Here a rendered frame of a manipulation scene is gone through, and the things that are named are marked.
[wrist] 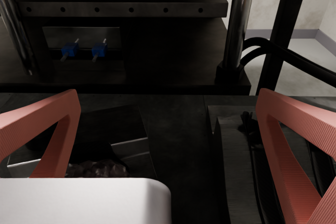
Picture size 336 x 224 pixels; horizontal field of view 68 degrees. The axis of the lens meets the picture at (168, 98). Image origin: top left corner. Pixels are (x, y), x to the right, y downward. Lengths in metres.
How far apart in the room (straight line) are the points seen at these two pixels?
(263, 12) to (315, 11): 0.61
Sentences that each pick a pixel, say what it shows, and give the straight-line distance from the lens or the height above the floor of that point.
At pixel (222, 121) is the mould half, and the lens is 0.52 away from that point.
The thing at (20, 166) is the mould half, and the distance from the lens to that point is 0.54.
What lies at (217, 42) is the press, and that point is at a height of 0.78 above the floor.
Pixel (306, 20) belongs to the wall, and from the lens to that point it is 3.56.
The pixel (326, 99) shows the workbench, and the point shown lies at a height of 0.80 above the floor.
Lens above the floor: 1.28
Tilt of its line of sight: 37 degrees down
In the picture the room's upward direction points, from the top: straight up
